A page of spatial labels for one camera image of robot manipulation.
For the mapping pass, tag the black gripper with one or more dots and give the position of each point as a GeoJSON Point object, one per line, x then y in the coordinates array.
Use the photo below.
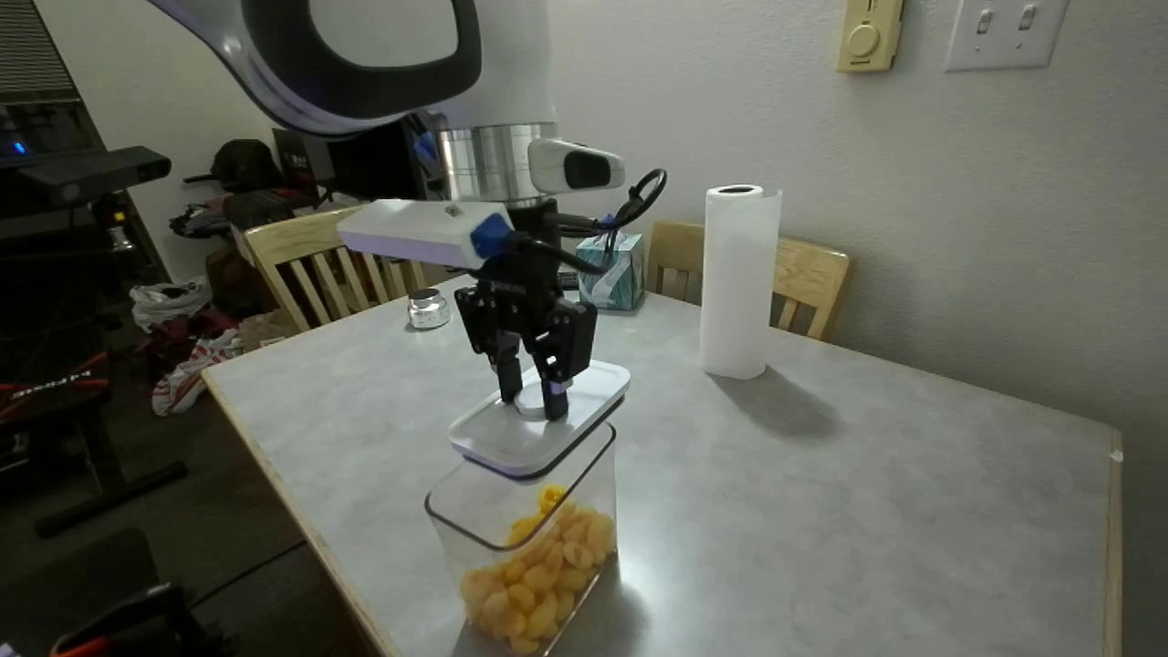
{"type": "Point", "coordinates": [530, 296]}

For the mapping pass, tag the white lid with round button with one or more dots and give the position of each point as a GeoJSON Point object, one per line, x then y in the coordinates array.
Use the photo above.
{"type": "Point", "coordinates": [597, 387]}

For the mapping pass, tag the clear plastic food container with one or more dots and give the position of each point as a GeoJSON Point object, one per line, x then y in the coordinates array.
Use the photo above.
{"type": "Point", "coordinates": [488, 522]}

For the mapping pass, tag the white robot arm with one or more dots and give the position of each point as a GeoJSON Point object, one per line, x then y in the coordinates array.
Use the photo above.
{"type": "Point", "coordinates": [367, 60]}

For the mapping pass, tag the round silver metal tin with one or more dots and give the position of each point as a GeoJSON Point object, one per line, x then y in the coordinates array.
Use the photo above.
{"type": "Point", "coordinates": [430, 311]}

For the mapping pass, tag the teal patterned tissue box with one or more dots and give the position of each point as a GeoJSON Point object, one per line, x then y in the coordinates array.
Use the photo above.
{"type": "Point", "coordinates": [621, 280]}

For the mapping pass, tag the white paper towel roll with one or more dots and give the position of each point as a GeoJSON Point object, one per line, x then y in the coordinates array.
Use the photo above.
{"type": "Point", "coordinates": [738, 280]}

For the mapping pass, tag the pale wooden slatted chair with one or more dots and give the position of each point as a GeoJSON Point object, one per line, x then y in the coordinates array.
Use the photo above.
{"type": "Point", "coordinates": [811, 277]}
{"type": "Point", "coordinates": [305, 241]}

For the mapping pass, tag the black flat screen television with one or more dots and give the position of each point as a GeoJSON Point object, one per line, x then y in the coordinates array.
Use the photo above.
{"type": "Point", "coordinates": [351, 165]}

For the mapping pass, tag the pile of clothes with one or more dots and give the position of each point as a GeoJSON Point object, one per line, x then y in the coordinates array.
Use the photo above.
{"type": "Point", "coordinates": [183, 359]}

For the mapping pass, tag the dark backpack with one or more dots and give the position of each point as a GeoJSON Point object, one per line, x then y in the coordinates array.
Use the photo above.
{"type": "Point", "coordinates": [245, 165]}

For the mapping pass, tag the black and red bag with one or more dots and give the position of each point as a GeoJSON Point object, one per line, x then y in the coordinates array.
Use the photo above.
{"type": "Point", "coordinates": [134, 627]}

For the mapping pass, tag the black equipment stand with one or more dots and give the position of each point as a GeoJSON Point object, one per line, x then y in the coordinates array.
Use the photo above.
{"type": "Point", "coordinates": [49, 241]}

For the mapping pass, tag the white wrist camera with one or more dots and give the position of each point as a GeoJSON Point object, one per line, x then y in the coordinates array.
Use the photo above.
{"type": "Point", "coordinates": [415, 233]}

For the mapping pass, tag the beige wall thermostat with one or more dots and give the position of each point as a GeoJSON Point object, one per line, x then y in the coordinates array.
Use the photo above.
{"type": "Point", "coordinates": [872, 38]}

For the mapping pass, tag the white light switch plate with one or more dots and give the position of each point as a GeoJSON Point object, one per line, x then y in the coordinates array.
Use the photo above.
{"type": "Point", "coordinates": [1004, 32]}

